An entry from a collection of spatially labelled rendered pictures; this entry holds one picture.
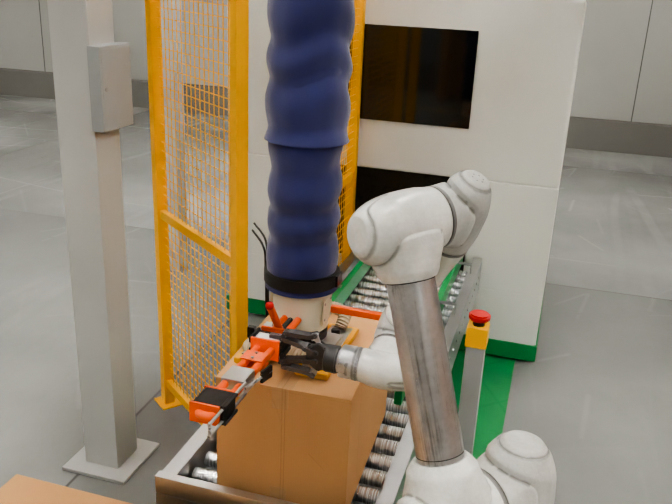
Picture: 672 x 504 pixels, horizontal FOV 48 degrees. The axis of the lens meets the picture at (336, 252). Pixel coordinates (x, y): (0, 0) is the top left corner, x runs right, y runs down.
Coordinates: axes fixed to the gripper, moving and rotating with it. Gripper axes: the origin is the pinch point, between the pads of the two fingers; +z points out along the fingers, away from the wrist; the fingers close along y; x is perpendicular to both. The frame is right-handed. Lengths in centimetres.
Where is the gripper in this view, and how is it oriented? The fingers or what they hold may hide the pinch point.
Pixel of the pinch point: (268, 345)
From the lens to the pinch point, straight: 207.8
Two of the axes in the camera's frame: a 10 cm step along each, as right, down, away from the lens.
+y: -0.6, 9.3, 3.5
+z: -9.5, -1.6, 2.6
